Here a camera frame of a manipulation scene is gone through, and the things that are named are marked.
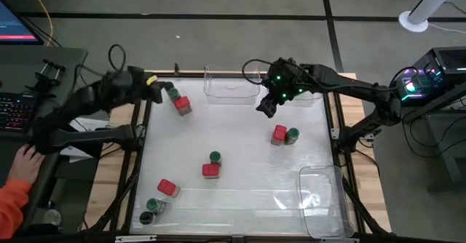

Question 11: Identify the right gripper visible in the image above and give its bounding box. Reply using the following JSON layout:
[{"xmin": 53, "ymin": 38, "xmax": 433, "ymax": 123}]
[{"xmin": 256, "ymin": 56, "xmax": 310, "ymax": 119}]

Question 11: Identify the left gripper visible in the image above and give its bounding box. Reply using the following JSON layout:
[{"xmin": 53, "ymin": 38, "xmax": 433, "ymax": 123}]
[{"xmin": 123, "ymin": 65, "xmax": 175, "ymax": 105}]

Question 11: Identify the red lid paprika tin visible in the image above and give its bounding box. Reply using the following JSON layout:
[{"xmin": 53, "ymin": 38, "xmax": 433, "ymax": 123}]
[
  {"xmin": 173, "ymin": 95, "xmax": 193, "ymax": 117},
  {"xmin": 270, "ymin": 124, "xmax": 288, "ymax": 146},
  {"xmin": 202, "ymin": 162, "xmax": 222, "ymax": 180},
  {"xmin": 157, "ymin": 178, "xmax": 181, "ymax": 199}
]

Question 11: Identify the clear plastic bin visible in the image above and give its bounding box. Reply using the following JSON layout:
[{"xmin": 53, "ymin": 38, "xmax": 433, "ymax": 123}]
[
  {"xmin": 203, "ymin": 64, "xmax": 262, "ymax": 105},
  {"xmin": 295, "ymin": 164, "xmax": 355, "ymax": 239}
]

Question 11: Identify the white paper sheet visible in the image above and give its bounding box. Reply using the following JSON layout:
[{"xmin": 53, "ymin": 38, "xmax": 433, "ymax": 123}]
[{"xmin": 60, "ymin": 115, "xmax": 110, "ymax": 163}]

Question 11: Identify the black clamp stand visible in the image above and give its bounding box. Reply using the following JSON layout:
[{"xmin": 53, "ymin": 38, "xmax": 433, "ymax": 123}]
[{"xmin": 27, "ymin": 58, "xmax": 67, "ymax": 95}]

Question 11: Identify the dark lid glass jar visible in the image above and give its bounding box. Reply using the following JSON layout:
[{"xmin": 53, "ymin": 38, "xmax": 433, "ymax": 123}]
[{"xmin": 138, "ymin": 210, "xmax": 161, "ymax": 226}]

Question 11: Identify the dark grey desk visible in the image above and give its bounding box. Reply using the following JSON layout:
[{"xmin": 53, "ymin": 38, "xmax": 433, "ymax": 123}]
[{"xmin": 0, "ymin": 45, "xmax": 89, "ymax": 142}]

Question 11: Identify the backlit keyboard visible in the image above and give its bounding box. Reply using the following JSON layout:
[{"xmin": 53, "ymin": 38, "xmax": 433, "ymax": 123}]
[{"xmin": 0, "ymin": 92, "xmax": 37, "ymax": 133}]

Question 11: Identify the person's hand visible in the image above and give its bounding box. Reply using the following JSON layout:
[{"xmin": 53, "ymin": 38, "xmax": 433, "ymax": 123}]
[{"xmin": 7, "ymin": 143, "xmax": 47, "ymax": 186}]

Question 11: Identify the lit computer monitor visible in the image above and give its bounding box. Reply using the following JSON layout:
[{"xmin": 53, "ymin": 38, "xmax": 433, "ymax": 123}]
[{"xmin": 0, "ymin": 0, "xmax": 44, "ymax": 47}]

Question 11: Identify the computer tower with lights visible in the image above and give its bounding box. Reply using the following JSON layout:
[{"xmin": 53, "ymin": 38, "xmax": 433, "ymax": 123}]
[{"xmin": 395, "ymin": 46, "xmax": 466, "ymax": 108}]

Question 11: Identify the grey computer stand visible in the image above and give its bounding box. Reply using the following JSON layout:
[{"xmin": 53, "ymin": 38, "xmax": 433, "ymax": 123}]
[{"xmin": 402, "ymin": 82, "xmax": 466, "ymax": 193}]

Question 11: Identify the white pole stand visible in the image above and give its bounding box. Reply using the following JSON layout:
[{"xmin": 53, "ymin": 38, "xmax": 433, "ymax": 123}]
[{"xmin": 398, "ymin": 0, "xmax": 465, "ymax": 33}]

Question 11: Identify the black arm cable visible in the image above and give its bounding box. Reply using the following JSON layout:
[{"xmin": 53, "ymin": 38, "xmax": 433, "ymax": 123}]
[
  {"xmin": 241, "ymin": 58, "xmax": 277, "ymax": 86},
  {"xmin": 108, "ymin": 44, "xmax": 127, "ymax": 73}
]

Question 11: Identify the yellow cable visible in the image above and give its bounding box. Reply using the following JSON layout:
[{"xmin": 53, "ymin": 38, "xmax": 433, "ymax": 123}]
[{"xmin": 23, "ymin": 0, "xmax": 55, "ymax": 47}]

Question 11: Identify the silver bracket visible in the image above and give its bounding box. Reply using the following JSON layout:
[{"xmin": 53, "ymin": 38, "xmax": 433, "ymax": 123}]
[
  {"xmin": 320, "ymin": 237, "xmax": 360, "ymax": 243},
  {"xmin": 115, "ymin": 234, "xmax": 157, "ymax": 243}
]

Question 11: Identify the white cable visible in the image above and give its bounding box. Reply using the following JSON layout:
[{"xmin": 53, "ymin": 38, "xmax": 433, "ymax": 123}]
[{"xmin": 427, "ymin": 21, "xmax": 466, "ymax": 35}]

